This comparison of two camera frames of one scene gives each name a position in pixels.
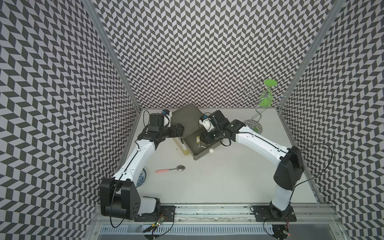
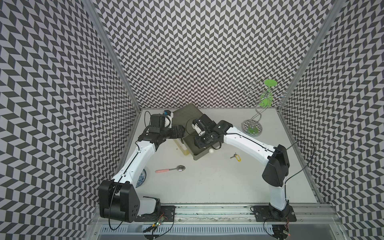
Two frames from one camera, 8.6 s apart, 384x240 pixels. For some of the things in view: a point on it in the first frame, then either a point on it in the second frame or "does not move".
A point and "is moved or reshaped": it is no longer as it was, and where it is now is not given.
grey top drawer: [196, 147] does not move
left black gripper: [179, 131] does not move
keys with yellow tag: [198, 141] is moved or reshaped
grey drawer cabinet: [188, 117] does not move
